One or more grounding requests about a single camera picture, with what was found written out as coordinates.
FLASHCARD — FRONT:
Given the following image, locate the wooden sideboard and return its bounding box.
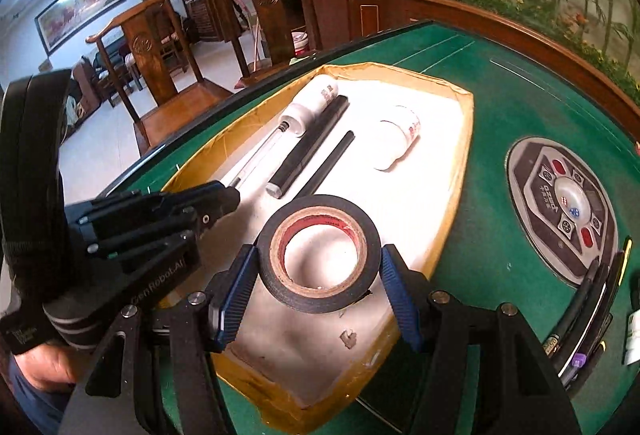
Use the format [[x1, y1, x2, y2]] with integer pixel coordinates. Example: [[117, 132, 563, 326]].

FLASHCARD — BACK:
[[272, 0, 401, 61]]

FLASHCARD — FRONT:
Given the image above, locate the black tape roll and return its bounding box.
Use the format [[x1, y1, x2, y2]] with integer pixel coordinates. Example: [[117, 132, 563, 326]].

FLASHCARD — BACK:
[[256, 195, 382, 314]]

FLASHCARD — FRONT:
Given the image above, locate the framed wall painting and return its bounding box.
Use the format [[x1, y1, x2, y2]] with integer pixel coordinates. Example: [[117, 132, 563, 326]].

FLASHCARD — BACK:
[[34, 0, 127, 56]]

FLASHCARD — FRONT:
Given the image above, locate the carved wooden armchair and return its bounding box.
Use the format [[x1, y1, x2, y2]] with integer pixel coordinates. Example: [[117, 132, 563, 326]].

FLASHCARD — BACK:
[[85, 0, 236, 156], [199, 0, 323, 88]]

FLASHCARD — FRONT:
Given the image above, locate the person's blue clothing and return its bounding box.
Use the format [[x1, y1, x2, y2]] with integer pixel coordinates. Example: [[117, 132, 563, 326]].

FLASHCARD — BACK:
[[0, 355, 71, 435]]

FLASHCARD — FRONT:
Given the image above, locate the cardboard tray with yellow tape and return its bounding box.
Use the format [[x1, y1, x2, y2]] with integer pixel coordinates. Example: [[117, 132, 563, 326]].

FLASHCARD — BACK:
[[160, 62, 475, 433]]

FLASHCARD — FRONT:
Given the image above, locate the black pen with yellow trim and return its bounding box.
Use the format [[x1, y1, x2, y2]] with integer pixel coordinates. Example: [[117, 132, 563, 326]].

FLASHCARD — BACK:
[[616, 237, 633, 287]]

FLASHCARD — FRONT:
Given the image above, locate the round table control panel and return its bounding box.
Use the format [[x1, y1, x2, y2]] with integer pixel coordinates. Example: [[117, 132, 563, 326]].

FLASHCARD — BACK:
[[507, 136, 620, 287]]

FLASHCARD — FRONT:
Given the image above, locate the white plastic bucket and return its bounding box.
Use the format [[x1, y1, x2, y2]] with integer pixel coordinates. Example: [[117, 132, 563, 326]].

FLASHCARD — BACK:
[[290, 31, 311, 61]]

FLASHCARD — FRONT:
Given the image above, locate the white bottle with red label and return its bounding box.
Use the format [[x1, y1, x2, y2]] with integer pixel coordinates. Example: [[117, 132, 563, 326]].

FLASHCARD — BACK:
[[374, 105, 422, 172]]

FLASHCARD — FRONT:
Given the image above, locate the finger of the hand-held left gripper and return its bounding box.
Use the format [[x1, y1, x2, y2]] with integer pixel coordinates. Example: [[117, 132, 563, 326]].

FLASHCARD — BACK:
[[87, 220, 201, 273], [65, 182, 241, 236]]

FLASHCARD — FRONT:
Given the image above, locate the white bottle with barcode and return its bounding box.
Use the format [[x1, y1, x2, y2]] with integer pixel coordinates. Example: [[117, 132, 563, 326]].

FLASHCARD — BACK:
[[278, 74, 340, 137]]

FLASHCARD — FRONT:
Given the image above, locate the black double-ended marker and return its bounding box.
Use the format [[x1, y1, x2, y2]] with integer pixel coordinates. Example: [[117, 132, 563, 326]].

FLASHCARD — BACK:
[[266, 95, 349, 200]]

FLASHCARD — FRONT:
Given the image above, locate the person's left hand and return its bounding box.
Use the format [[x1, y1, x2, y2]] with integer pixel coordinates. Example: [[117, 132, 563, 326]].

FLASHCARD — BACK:
[[12, 340, 83, 393]]

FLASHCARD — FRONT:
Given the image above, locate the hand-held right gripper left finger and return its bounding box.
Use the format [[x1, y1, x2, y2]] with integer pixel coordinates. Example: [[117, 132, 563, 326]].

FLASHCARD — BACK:
[[60, 242, 261, 435]]

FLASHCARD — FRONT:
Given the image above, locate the thin black pen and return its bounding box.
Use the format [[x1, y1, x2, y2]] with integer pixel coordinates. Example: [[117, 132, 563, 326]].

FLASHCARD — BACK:
[[297, 130, 356, 201]]

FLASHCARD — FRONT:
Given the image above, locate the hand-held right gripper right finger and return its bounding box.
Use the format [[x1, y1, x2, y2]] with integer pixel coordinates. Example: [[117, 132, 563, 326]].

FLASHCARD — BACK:
[[380, 245, 583, 435]]

